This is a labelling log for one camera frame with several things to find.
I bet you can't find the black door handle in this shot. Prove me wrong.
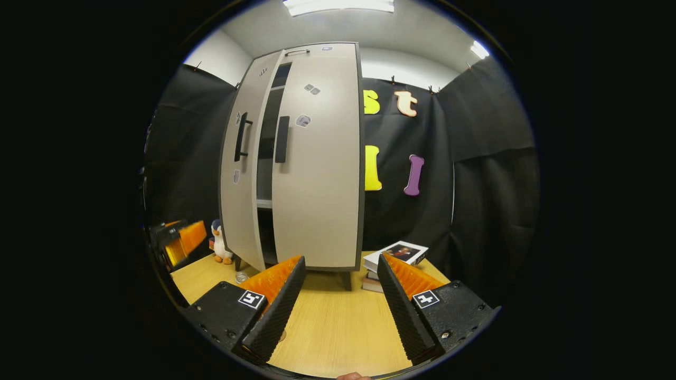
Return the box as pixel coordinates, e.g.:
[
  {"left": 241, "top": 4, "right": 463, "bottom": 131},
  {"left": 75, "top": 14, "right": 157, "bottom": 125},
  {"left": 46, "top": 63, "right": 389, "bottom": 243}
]
[
  {"left": 275, "top": 116, "right": 290, "bottom": 164},
  {"left": 234, "top": 112, "right": 254, "bottom": 162}
]

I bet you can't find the brown edged book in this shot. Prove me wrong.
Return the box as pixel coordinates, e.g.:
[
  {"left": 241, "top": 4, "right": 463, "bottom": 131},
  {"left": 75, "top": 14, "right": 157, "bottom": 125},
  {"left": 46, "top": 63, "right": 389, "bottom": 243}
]
[{"left": 361, "top": 269, "right": 385, "bottom": 293}]

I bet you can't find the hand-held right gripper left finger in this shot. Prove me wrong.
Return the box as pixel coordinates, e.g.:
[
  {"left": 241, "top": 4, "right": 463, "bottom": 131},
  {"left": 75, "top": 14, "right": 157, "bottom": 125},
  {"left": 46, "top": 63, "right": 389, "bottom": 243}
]
[{"left": 187, "top": 256, "right": 307, "bottom": 366}]

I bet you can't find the white picture cover book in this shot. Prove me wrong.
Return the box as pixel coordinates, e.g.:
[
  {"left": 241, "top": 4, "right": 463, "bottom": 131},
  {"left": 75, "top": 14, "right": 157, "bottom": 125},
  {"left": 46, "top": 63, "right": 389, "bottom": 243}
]
[{"left": 363, "top": 241, "right": 429, "bottom": 273}]

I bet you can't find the grey cabinet door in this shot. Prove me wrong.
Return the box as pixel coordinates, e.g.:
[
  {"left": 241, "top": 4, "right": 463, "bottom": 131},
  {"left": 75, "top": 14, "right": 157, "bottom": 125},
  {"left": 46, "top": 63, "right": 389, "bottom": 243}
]
[
  {"left": 271, "top": 57, "right": 364, "bottom": 270},
  {"left": 219, "top": 50, "right": 285, "bottom": 271}
]

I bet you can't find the large ceiling light panel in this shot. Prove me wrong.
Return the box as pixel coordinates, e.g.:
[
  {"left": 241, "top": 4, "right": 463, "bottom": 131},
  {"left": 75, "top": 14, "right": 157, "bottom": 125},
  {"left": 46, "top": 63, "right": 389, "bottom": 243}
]
[{"left": 283, "top": 0, "right": 395, "bottom": 16}]

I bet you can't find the black backdrop cloth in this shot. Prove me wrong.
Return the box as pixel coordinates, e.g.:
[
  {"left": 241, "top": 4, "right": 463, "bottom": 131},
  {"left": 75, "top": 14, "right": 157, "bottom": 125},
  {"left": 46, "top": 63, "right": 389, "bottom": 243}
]
[{"left": 144, "top": 55, "right": 542, "bottom": 309}]

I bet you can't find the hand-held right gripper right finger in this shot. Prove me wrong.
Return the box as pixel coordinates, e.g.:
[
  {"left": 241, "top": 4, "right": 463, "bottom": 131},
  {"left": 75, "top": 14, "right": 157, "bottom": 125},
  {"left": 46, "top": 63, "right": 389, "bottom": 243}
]
[{"left": 376, "top": 253, "right": 501, "bottom": 366}]

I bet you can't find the grey cabinet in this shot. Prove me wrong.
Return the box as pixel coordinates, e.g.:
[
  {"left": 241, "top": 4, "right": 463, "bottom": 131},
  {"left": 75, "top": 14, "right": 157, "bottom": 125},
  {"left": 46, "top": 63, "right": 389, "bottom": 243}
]
[{"left": 218, "top": 41, "right": 366, "bottom": 291}]

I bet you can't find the penguin plush toy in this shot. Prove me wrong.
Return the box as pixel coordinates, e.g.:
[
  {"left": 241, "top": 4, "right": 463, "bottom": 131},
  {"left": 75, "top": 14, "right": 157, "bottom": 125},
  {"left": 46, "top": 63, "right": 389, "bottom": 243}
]
[{"left": 210, "top": 219, "right": 234, "bottom": 265}]

